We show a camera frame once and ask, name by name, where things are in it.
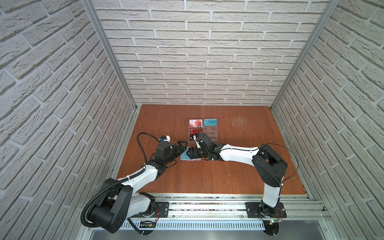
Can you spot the white red circle card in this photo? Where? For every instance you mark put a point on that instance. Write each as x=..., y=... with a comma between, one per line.
x=195, y=123

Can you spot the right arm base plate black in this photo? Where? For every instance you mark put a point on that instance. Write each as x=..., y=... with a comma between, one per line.
x=261, y=210

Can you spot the clear acrylic card display stand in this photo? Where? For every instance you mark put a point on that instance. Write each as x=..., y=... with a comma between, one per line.
x=211, y=132

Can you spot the aluminium mounting rail frame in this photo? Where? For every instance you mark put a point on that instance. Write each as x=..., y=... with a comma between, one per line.
x=224, y=216

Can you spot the teal VIP card in stand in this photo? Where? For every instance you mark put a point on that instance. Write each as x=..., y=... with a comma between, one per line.
x=210, y=122

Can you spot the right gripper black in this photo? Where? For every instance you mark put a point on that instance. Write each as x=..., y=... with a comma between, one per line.
x=191, y=150

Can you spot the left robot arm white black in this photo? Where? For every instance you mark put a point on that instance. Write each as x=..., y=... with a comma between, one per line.
x=118, y=200

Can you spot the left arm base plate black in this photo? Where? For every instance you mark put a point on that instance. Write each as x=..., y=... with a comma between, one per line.
x=160, y=209

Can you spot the red leather card wallet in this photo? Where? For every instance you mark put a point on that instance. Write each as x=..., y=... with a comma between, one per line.
x=194, y=154

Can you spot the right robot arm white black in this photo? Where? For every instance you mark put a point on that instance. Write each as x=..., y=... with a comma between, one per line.
x=270, y=166

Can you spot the small circuit board left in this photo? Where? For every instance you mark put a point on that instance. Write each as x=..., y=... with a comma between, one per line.
x=148, y=225

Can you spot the red VIP card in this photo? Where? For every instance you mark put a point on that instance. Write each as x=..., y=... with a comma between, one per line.
x=194, y=131

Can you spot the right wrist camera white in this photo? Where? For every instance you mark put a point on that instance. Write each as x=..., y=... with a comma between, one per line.
x=198, y=143

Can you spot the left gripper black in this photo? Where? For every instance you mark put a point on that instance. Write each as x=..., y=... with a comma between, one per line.
x=180, y=150

